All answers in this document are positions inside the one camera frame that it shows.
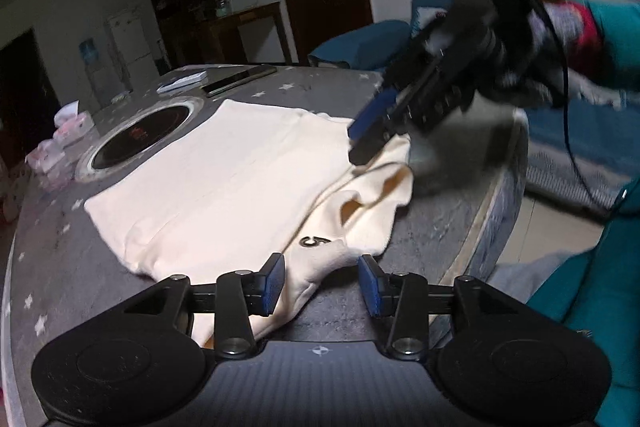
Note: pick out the blue sofa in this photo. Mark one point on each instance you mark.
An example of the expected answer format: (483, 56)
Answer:
(560, 147)

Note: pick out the white remote control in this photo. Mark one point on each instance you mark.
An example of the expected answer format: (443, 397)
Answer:
(182, 82)

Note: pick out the glass jars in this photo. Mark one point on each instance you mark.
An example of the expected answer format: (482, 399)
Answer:
(223, 6)

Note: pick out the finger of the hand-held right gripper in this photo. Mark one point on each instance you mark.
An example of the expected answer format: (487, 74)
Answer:
(380, 142)
(375, 117)

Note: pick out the white refrigerator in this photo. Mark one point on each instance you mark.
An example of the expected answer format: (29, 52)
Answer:
(129, 42)

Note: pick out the person's grey trouser leg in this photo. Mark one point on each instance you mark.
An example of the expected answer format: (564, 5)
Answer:
(540, 277)

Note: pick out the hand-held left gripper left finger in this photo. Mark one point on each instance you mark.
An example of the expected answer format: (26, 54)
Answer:
(272, 288)

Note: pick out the person's teal jacket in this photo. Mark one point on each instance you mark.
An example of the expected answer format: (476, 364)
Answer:
(605, 287)

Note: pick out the grey star-print tablecloth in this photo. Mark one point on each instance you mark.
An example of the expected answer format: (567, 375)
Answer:
(450, 207)

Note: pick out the dark entrance door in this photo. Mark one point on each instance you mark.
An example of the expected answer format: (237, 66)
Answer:
(25, 97)

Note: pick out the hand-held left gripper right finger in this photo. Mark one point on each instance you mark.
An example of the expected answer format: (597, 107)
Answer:
(372, 288)

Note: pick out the large pink tissue box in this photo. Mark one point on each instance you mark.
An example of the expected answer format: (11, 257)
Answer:
(75, 129)

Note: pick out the blue water bottle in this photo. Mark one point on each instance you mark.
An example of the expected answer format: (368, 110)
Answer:
(88, 52)

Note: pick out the white water dispenser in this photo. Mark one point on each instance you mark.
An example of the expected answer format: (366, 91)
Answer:
(100, 82)

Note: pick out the round built-in induction hob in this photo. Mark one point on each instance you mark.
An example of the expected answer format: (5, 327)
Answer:
(140, 137)

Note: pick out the small pink tissue pack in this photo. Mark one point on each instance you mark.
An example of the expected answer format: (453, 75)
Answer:
(46, 156)

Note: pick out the black smartphone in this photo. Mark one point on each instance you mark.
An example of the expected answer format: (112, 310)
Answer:
(240, 79)

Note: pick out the cream garment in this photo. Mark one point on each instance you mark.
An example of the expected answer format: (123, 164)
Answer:
(225, 177)

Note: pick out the wooden side desk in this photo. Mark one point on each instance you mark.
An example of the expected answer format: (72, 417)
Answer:
(250, 27)

